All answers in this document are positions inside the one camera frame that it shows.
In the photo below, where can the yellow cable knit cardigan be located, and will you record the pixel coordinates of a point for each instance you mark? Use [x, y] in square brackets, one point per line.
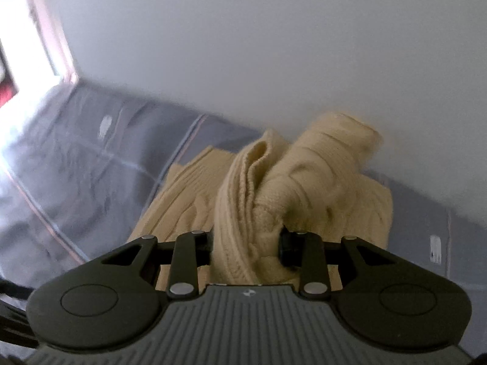
[314, 184]

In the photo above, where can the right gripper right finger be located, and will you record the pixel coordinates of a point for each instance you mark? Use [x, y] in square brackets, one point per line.
[303, 252]

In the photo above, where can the cluttered shelf items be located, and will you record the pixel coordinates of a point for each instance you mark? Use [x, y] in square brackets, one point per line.
[8, 87]

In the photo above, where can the grey plaid bed sheet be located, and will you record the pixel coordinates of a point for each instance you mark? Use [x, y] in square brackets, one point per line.
[81, 165]

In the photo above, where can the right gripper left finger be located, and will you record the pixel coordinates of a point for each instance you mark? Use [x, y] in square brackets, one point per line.
[191, 251]

